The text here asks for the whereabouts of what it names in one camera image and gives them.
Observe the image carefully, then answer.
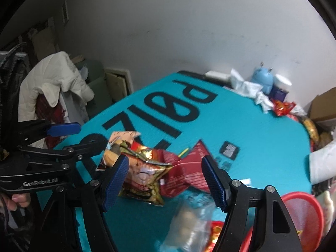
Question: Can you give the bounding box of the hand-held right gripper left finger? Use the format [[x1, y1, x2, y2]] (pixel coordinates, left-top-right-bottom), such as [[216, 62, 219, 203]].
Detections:
[[28, 154, 130, 252]]

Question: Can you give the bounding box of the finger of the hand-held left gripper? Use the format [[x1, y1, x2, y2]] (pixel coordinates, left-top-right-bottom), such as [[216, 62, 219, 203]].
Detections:
[[63, 134, 108, 163], [17, 119, 81, 147]]

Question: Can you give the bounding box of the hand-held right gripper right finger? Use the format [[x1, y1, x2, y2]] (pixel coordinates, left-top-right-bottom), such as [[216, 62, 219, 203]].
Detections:
[[202, 155, 303, 252]]

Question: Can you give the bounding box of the red gold cartoon snack packet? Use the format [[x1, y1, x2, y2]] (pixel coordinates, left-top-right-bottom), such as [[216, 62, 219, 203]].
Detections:
[[96, 131, 172, 206]]

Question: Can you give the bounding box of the dark red snack packet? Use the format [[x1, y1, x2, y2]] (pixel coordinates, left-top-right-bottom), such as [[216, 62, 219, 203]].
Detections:
[[160, 140, 223, 197]]

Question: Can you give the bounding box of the clear plastic snack bag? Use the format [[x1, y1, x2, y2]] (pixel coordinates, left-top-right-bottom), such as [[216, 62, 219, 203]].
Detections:
[[160, 197, 218, 252]]

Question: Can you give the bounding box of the red mesh basket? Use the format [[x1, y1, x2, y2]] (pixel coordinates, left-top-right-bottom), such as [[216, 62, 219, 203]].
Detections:
[[210, 192, 326, 252]]

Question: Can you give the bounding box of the person's left hand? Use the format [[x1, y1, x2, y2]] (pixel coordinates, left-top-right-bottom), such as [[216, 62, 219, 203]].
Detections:
[[4, 192, 31, 211]]

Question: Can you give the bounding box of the red plaid cloth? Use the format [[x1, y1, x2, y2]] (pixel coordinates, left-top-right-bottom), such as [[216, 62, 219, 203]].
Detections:
[[35, 94, 66, 147]]

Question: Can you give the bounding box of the small red snack packet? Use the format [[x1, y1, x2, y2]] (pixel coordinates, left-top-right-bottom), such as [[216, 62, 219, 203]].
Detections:
[[209, 220, 227, 252]]

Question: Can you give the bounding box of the green padded chair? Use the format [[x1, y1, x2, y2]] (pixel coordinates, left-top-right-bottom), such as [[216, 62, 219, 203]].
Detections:
[[85, 60, 114, 104]]

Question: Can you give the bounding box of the white quilted jacket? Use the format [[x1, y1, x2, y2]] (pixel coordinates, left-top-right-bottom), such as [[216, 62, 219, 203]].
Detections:
[[20, 51, 95, 126]]

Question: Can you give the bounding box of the leaning cardboard sheet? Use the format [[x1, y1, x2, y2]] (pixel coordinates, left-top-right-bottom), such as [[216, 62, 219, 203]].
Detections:
[[104, 68, 132, 101]]

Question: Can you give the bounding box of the crumpled white tissue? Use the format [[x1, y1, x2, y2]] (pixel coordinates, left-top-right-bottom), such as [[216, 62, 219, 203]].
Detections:
[[230, 68, 275, 114]]

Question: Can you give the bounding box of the red gold candy wrapper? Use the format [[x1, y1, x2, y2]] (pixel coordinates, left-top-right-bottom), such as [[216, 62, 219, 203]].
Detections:
[[270, 98, 302, 118]]

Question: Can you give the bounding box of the flat white box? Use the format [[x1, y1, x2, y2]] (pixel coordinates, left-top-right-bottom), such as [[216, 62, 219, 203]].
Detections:
[[205, 71, 233, 83]]

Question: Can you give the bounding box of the white paper tub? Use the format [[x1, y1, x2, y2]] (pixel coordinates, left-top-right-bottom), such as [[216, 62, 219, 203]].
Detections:
[[308, 139, 336, 187]]

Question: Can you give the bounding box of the blue figurine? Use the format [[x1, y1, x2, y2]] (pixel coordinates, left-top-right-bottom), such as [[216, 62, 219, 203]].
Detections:
[[251, 62, 275, 95]]

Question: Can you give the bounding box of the white plush toy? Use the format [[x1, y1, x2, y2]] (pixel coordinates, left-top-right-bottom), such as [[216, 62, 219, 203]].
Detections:
[[322, 189, 335, 238]]

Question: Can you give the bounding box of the white lidded purple jar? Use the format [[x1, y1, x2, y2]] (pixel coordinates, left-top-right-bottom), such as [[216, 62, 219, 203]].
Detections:
[[269, 74, 292, 103]]

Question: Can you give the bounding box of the brown cardboard box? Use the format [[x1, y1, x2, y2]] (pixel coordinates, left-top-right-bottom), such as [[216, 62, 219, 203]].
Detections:
[[308, 88, 336, 122]]

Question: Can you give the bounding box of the black braided cable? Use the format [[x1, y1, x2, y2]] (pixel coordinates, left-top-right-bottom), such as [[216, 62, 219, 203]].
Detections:
[[0, 42, 28, 90]]

